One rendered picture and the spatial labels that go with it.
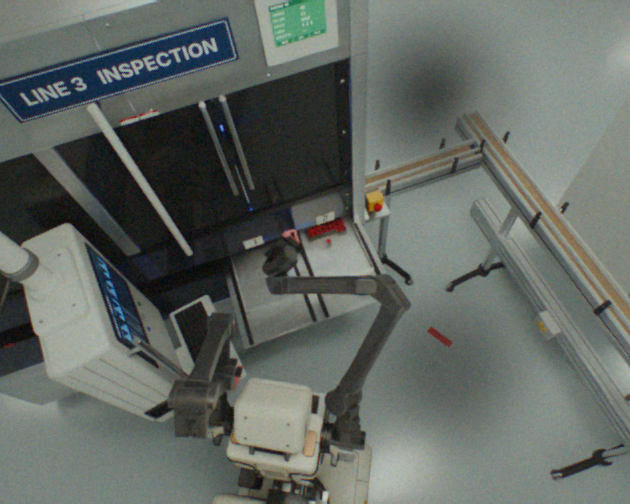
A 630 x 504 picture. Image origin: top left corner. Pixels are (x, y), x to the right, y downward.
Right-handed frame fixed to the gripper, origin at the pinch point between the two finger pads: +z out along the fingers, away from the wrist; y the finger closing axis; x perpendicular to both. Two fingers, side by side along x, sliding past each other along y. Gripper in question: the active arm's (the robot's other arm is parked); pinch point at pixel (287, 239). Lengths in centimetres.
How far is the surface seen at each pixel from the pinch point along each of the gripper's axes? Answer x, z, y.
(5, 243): 59, -65, -4
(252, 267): 0.6, 19.8, -40.8
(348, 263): -32.4, 29.7, -12.2
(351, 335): -80, 64, -78
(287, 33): 38, -6, 60
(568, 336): -137, 43, 24
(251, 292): -5.3, 8.6, -43.1
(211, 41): 52, -17, 49
